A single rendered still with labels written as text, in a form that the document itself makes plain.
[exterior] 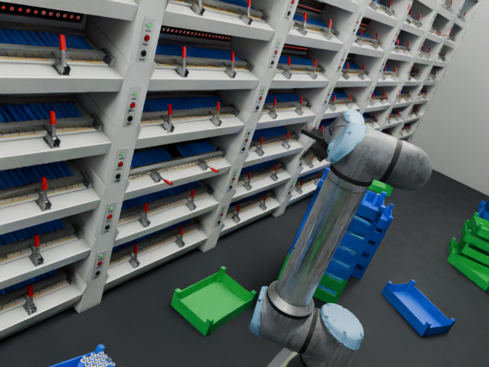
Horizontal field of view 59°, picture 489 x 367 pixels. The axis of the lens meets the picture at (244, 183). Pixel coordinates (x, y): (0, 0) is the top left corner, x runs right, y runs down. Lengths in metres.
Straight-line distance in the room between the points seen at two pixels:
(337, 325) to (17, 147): 1.00
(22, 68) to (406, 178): 0.94
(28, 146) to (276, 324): 0.84
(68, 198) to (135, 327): 0.58
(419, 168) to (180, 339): 1.06
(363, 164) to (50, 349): 1.14
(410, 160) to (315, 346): 0.63
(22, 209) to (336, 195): 0.85
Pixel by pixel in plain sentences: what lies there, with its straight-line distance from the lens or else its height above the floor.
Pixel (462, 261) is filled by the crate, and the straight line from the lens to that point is 3.29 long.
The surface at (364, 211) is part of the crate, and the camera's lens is 1.96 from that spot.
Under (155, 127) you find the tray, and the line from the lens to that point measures 1.52.
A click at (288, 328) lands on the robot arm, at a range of 1.38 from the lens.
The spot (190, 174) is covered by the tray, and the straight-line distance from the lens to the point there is 1.73.
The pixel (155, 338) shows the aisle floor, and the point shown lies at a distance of 1.71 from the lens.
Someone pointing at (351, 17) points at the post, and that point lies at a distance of 2.43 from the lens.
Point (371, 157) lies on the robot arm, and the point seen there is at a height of 0.94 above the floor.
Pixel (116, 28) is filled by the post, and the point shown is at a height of 1.00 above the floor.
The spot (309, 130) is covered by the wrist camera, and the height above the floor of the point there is 0.74.
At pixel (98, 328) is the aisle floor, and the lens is 1.70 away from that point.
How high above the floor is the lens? 1.23
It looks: 24 degrees down
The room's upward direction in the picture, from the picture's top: 19 degrees clockwise
